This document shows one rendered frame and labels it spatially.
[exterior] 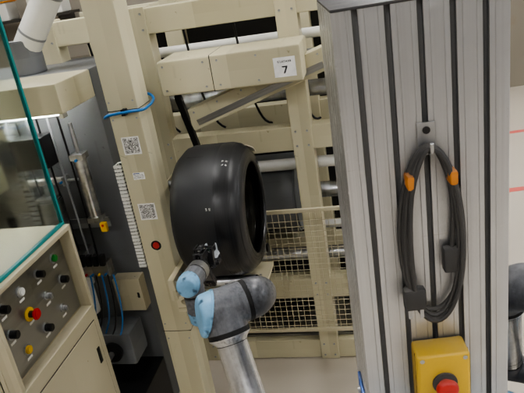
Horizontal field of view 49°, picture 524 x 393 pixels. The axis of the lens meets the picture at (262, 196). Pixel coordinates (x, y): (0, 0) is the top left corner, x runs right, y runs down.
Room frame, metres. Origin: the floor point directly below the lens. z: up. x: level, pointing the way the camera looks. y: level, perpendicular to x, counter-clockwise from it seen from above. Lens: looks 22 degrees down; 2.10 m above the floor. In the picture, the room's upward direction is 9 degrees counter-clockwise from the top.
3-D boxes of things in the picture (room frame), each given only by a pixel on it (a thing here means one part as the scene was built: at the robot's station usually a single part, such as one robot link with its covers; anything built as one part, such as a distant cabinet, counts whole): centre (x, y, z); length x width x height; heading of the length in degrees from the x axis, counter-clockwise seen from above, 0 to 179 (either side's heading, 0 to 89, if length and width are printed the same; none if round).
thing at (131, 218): (2.31, 0.56, 1.19); 0.05 x 0.04 x 0.48; 167
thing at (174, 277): (2.32, 0.39, 0.90); 0.40 x 0.03 x 0.10; 167
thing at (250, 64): (2.54, 0.02, 1.71); 0.61 x 0.25 x 0.15; 77
